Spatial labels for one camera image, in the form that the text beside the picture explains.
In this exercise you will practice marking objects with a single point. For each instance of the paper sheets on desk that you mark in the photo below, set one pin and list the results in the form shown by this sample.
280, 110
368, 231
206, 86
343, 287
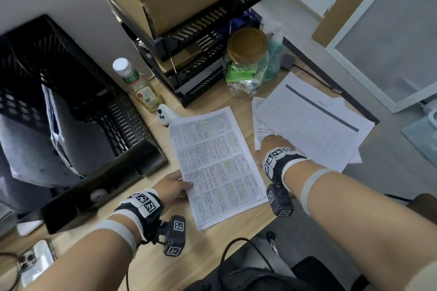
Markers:
232, 243

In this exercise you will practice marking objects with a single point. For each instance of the dark brown wooden stool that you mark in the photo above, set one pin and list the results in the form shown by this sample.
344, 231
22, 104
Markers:
425, 210

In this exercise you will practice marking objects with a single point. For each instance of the person's left forearm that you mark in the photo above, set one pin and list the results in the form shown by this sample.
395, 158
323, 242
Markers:
78, 263

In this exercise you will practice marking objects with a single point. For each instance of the light teal storage bag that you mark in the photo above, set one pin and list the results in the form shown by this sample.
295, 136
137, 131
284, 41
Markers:
421, 134

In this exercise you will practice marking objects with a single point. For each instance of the person's right forearm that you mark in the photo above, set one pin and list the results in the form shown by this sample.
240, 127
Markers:
375, 232

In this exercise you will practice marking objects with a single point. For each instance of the dense text document stack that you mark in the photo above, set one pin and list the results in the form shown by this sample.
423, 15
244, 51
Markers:
218, 171

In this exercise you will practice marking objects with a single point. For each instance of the glass jar with cork lid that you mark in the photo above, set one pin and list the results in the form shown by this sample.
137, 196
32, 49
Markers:
247, 43

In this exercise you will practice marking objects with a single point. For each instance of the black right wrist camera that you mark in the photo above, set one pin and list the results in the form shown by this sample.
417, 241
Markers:
280, 200

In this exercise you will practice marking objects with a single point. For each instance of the printed instruction sheets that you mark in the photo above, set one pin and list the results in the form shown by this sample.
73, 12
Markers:
85, 137

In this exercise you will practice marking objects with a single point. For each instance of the person's left hand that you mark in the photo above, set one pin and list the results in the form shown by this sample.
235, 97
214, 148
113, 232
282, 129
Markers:
174, 186

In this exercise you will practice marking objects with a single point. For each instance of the white framed frosted door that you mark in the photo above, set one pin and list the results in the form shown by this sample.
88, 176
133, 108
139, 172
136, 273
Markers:
392, 28

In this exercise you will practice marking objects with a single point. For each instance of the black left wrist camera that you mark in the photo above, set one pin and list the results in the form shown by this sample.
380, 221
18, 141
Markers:
174, 236

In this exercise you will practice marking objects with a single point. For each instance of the black bag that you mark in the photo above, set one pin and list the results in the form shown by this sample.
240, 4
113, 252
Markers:
256, 278

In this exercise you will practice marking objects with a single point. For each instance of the black mesh file organizer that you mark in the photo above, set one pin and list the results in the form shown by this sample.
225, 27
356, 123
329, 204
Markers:
102, 186

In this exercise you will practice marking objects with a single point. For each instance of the flat brown box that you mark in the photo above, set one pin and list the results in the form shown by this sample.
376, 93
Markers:
181, 59

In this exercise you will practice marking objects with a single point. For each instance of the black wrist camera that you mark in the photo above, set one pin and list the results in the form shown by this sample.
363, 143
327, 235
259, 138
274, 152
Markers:
280, 200
174, 236

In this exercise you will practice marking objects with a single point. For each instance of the marble case smartphone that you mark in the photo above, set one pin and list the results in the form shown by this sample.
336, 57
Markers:
36, 263

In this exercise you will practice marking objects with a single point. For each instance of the wooden table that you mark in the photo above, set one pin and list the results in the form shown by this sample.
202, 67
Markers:
205, 253

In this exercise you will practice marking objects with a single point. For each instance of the white game controller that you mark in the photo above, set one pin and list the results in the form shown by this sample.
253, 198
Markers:
167, 115

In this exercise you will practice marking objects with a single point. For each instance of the grey power adapter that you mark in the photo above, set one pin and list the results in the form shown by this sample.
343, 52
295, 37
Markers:
288, 62

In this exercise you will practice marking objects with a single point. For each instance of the white earbuds case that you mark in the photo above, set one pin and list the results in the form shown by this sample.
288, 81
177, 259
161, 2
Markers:
30, 228

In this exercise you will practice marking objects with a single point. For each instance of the white capped drink bottle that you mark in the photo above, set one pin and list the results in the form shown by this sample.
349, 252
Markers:
140, 89

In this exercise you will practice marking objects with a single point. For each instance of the flat cardboard sheet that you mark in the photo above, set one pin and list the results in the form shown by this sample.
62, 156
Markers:
341, 11

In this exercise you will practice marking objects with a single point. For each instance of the white tape roll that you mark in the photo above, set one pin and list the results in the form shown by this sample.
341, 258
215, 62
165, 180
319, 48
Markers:
99, 196

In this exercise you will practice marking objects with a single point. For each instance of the black tiered tray shelf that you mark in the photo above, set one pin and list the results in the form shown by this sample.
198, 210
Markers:
211, 18

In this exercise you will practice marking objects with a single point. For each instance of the paper sheets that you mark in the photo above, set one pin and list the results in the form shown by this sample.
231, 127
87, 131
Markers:
232, 243
317, 123
30, 144

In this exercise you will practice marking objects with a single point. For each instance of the teal spray bottle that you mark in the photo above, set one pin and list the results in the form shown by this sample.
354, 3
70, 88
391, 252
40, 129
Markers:
273, 55

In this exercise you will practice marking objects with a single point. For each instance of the person's right hand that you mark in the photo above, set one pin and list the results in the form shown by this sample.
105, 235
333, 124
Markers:
274, 144

